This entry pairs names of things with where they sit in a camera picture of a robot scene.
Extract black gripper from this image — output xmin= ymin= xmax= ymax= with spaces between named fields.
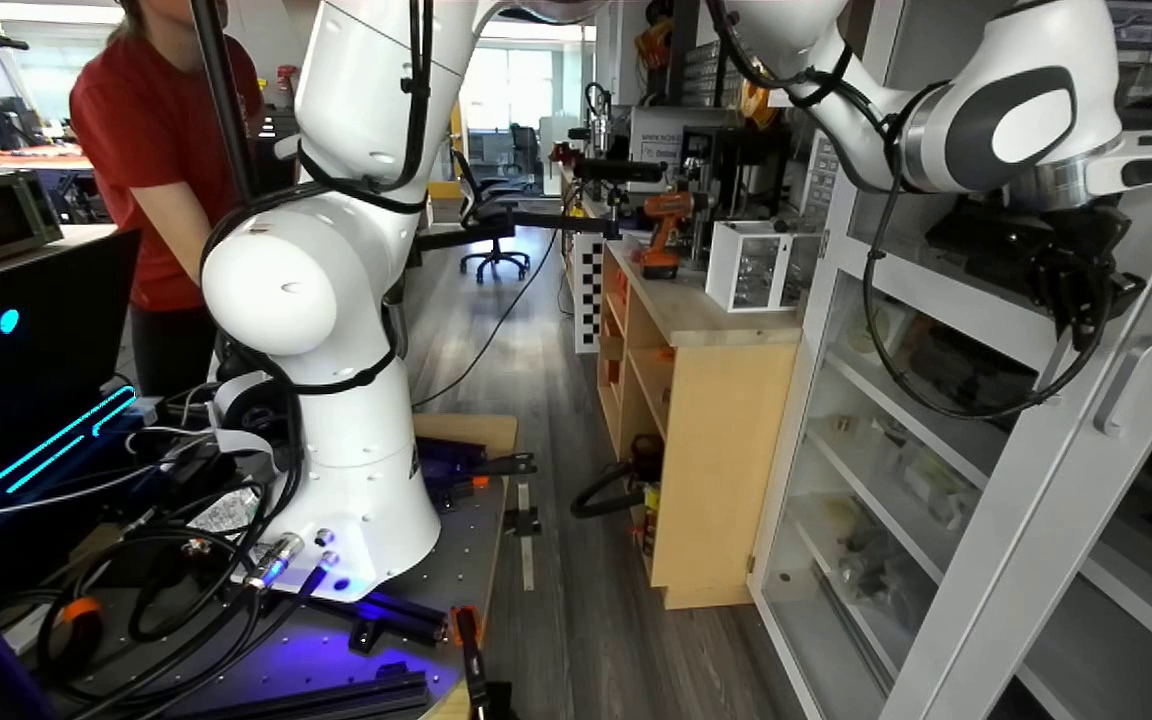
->
xmin=926 ymin=195 xmax=1147 ymax=355

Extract white framed glass cabinet door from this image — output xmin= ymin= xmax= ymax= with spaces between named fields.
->
xmin=745 ymin=0 xmax=1152 ymax=720

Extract white shelf cabinet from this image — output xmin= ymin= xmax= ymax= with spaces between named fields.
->
xmin=745 ymin=0 xmax=1152 ymax=720

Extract light wooden cabinet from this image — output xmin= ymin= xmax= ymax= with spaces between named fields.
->
xmin=593 ymin=235 xmax=808 ymax=614

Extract black boxes on shelf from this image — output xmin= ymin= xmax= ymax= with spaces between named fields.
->
xmin=884 ymin=310 xmax=1050 ymax=420

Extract clear plastic bags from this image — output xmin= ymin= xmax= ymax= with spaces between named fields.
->
xmin=835 ymin=407 xmax=986 ymax=541

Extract white framed glass box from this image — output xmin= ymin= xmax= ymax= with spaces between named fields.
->
xmin=703 ymin=216 xmax=828 ymax=320

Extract small parts in bags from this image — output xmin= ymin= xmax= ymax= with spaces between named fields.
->
xmin=812 ymin=520 xmax=938 ymax=646

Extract black workbench equipment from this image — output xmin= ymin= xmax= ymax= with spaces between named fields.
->
xmin=549 ymin=76 xmax=799 ymax=247

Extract checkerboard calibration board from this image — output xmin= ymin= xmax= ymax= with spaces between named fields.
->
xmin=561 ymin=233 xmax=611 ymax=358

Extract black office chair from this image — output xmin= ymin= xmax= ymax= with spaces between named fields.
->
xmin=453 ymin=142 xmax=537 ymax=287

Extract black clamp with orange grip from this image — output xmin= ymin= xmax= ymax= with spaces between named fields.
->
xmin=415 ymin=440 xmax=542 ymax=506

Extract dark blue clamp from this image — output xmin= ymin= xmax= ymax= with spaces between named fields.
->
xmin=347 ymin=592 xmax=456 ymax=657

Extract black vertical pole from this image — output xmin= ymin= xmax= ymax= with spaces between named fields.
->
xmin=187 ymin=0 xmax=269 ymax=218

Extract person in red shirt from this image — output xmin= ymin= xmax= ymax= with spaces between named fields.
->
xmin=67 ymin=0 xmax=274 ymax=398

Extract black computer with cyan lights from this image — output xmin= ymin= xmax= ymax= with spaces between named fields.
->
xmin=0 ymin=223 xmax=147 ymax=569

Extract black and orange tool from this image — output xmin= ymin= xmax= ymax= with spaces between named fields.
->
xmin=36 ymin=592 xmax=112 ymax=670

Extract white door handle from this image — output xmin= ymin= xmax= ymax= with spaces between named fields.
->
xmin=1089 ymin=332 xmax=1152 ymax=440

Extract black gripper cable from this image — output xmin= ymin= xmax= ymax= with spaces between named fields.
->
xmin=703 ymin=0 xmax=1147 ymax=423

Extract white glass door with handle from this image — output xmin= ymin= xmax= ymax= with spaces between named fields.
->
xmin=930 ymin=36 xmax=1152 ymax=720

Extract black strap on floor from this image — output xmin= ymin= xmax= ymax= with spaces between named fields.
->
xmin=567 ymin=427 xmax=668 ymax=523

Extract thin black floor cable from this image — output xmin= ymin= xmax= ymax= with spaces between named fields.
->
xmin=412 ymin=233 xmax=567 ymax=414

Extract red handled clamp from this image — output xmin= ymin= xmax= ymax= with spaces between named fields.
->
xmin=446 ymin=602 xmax=516 ymax=720

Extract black cable bundle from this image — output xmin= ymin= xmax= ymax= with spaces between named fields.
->
xmin=12 ymin=257 xmax=342 ymax=720

